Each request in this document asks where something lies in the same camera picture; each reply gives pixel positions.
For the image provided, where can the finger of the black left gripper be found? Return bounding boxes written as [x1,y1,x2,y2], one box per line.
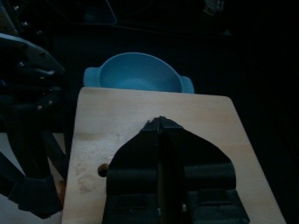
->
[0,130,64,221]
[40,130,71,180]

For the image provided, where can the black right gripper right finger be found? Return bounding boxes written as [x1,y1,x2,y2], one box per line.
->
[159,115,251,224]

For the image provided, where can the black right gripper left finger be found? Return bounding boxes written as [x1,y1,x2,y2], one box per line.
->
[102,115,165,224]

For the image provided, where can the wooden drawer box housing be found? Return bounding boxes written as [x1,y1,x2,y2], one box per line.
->
[60,86,287,224]

